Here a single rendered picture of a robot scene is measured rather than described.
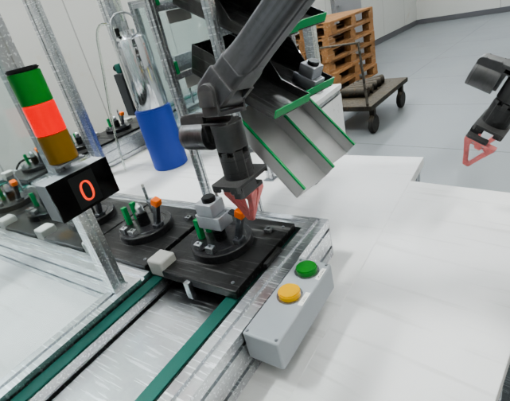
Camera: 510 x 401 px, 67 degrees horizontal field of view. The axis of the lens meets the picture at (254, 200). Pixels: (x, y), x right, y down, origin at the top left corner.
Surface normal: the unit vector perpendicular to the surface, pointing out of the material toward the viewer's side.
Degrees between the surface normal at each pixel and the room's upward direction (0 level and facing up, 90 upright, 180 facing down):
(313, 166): 45
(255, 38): 82
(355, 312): 0
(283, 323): 0
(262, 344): 90
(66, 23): 90
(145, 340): 0
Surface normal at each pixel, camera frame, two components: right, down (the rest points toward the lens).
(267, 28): -0.52, 0.36
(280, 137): 0.36, -0.49
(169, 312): -0.22, -0.87
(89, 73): 0.74, 0.15
